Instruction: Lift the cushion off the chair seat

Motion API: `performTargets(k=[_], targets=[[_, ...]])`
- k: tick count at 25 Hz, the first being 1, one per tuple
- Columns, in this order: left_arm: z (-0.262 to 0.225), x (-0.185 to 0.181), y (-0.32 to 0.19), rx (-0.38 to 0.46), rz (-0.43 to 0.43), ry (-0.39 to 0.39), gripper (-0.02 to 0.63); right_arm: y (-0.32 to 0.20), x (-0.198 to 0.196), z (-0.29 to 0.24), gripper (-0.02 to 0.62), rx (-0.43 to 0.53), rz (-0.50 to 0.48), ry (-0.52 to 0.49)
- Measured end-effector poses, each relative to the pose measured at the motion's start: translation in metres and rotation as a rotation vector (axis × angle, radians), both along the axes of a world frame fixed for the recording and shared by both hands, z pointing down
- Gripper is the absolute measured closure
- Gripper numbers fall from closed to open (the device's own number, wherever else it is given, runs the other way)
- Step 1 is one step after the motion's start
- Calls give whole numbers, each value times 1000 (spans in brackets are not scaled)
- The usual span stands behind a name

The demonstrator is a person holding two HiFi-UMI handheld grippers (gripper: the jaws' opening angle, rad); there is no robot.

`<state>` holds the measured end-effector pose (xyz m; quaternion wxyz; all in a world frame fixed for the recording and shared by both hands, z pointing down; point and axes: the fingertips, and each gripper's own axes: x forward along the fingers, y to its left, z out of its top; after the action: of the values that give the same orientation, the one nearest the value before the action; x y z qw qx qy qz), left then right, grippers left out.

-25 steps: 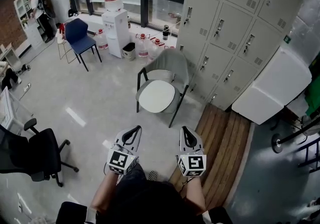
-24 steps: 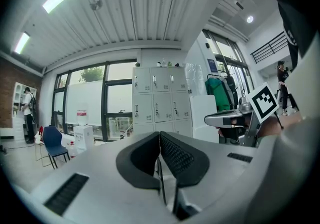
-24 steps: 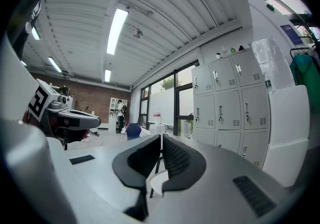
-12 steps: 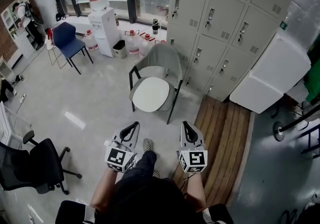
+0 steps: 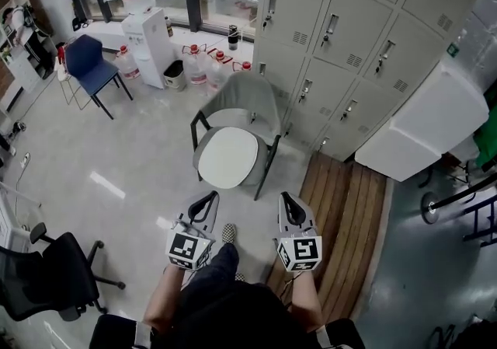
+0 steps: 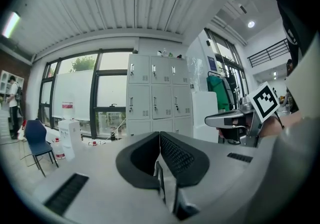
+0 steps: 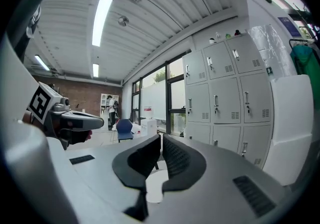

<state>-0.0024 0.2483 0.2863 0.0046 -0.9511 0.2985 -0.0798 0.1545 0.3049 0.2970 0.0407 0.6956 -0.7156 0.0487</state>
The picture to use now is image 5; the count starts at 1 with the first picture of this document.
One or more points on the white shelf unit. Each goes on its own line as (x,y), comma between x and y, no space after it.
(19,67)

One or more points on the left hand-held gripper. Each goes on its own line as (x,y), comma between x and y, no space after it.
(185,247)

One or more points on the green wall sign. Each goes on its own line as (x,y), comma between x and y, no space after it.
(452,49)

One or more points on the person's checkered shoe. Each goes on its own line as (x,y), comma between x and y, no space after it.
(229,232)

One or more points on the person's left forearm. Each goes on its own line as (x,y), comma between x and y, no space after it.
(165,297)

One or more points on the blue chair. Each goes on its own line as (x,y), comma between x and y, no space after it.
(91,63)

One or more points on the wooden slat platform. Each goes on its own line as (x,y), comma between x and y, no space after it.
(345,215)

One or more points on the white power strip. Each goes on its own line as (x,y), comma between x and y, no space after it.
(25,159)

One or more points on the green cloth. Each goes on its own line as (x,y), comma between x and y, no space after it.
(487,137)

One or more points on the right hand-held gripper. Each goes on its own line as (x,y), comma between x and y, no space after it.
(304,250)

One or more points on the person's dark trousers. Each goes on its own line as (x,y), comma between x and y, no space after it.
(217,266)

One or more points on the person's right forearm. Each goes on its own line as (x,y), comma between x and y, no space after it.
(306,301)

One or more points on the white seat cushion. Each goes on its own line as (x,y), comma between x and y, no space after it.
(227,157)

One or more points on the beige metal locker cabinet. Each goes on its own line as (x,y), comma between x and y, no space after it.
(349,28)

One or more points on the white chest cabinet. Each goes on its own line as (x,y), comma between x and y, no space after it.
(427,118)

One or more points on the person's black shirt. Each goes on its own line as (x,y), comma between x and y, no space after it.
(233,316)

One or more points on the dark glass bottle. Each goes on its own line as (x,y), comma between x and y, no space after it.
(169,28)

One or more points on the white water dispenser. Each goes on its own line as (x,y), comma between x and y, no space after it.
(149,48)

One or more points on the dark metal rack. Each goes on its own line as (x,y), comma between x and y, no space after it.
(483,223)

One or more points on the red bottle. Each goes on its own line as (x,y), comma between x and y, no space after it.
(61,54)

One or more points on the grey upholstered chair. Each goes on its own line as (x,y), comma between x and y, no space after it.
(240,96)

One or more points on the black stanchion base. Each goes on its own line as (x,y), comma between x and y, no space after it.
(433,209)

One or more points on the black thermos flask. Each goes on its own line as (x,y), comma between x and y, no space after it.
(232,38)

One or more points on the black office chair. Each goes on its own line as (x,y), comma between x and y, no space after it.
(50,277)

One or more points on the small waste bin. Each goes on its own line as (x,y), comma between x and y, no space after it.
(174,76)

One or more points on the red-capped water jug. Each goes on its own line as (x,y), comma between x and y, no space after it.
(196,65)
(127,65)
(244,67)
(218,73)

